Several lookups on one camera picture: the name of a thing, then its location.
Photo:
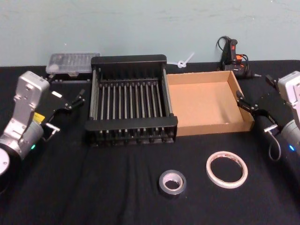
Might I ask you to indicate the black table cloth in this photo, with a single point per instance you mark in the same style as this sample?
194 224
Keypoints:
98 187

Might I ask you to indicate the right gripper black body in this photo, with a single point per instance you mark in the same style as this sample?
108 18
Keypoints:
269 110

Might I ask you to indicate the roll of silver tape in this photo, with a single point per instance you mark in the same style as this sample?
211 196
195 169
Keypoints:
180 185

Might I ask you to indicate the clear plastic case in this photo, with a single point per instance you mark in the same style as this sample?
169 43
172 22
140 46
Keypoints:
70 63

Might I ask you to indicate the white three-armed plastic piece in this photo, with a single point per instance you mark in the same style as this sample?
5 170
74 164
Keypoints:
181 63

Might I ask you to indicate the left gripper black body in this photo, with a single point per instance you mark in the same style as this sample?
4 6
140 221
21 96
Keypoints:
55 103

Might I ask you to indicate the black rack with steel bars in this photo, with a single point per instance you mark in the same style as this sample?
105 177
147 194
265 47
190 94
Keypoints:
131 126

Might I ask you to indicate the shallow brown cardboard tray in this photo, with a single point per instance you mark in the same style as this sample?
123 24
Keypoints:
201 105

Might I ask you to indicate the roll of white tape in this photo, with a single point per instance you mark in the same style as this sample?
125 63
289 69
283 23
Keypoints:
211 174

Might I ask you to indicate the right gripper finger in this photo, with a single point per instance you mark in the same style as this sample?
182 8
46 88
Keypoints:
272 81
246 105

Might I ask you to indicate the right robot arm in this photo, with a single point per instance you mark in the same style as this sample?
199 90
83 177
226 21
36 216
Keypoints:
291 86

